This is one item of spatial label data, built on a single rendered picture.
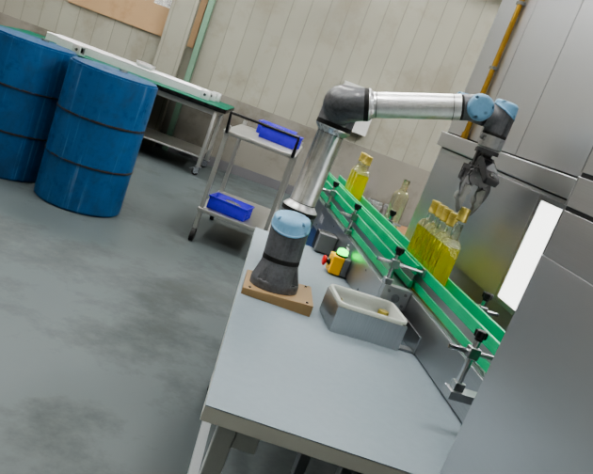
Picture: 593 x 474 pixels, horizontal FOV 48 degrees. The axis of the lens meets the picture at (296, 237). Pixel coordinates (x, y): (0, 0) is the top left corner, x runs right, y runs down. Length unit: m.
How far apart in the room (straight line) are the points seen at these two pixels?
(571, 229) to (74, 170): 3.95
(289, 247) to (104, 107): 2.93
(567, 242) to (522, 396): 0.28
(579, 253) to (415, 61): 7.52
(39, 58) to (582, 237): 4.32
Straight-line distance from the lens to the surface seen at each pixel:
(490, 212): 2.26
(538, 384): 1.20
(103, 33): 8.86
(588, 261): 1.18
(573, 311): 1.18
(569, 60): 2.28
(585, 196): 1.25
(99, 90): 4.70
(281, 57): 8.52
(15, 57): 5.08
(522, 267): 2.00
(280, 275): 1.97
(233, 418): 1.32
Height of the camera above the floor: 1.37
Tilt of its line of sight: 12 degrees down
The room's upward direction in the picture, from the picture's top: 21 degrees clockwise
